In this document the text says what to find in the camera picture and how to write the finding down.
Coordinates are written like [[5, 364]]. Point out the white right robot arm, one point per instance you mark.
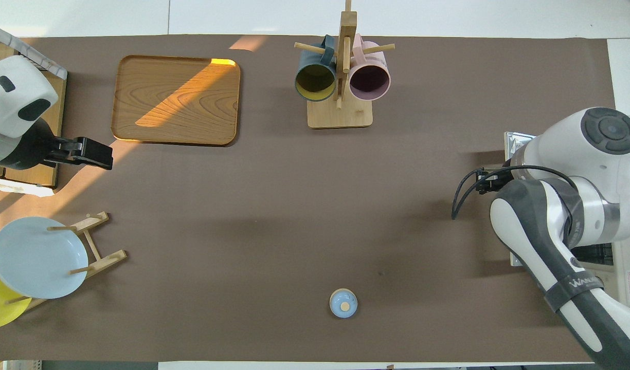
[[592, 154]]

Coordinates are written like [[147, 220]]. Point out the blue jar with wooden knob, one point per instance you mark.
[[343, 303]]

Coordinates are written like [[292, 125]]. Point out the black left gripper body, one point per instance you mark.
[[32, 149]]

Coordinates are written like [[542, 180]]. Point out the wooden plate rack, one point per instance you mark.
[[106, 259]]

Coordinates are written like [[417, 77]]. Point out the brown table mat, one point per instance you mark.
[[242, 205]]

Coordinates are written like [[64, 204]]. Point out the white toaster oven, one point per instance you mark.
[[628, 288]]

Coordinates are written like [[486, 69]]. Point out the wooden mug rack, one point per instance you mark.
[[340, 118]]

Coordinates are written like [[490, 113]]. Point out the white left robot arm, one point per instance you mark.
[[11, 97]]

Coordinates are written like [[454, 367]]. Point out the pink mug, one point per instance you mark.
[[370, 79]]

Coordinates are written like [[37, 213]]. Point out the wooden tray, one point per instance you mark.
[[176, 103]]

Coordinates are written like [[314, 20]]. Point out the dark blue mug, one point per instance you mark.
[[314, 82]]

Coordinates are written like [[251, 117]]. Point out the light blue plate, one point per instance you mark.
[[37, 262]]

